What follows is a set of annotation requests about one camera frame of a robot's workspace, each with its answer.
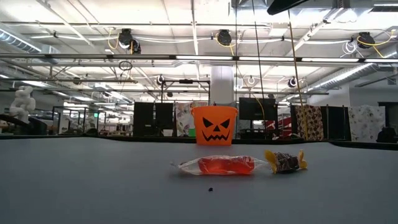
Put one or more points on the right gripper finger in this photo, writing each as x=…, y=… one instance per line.
x=284, y=5

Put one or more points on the brown candy yellow ends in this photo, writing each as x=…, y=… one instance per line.
x=286, y=161

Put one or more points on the white column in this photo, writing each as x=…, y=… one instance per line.
x=222, y=84

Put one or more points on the black computer monitor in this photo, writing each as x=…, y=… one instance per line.
x=258, y=109

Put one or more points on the red slanted structure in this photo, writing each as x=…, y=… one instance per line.
x=280, y=123

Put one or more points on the brown patterned cloth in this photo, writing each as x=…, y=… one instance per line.
x=309, y=123

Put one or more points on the black divider panel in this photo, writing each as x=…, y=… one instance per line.
x=337, y=123
x=164, y=116
x=143, y=119

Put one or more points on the orange pumpkin face bucket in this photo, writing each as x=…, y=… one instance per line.
x=214, y=124

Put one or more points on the white patterned cloth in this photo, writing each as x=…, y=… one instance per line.
x=367, y=124

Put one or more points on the floral patterned cloth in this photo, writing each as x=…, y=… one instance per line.
x=185, y=118

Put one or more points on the black office chair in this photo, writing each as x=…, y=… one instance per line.
x=387, y=135
x=38, y=126

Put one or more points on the red gummy clear wrapper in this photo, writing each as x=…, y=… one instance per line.
x=225, y=165

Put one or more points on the blue-grey table mat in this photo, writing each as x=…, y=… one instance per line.
x=199, y=199

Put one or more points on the green sign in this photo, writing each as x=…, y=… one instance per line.
x=95, y=115

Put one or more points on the ceiling light rail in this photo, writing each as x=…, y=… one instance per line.
x=329, y=59

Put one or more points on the silver ventilation duct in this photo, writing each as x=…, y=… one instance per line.
x=18, y=43
x=357, y=70

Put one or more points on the black rig frame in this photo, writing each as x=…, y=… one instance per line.
x=186, y=81

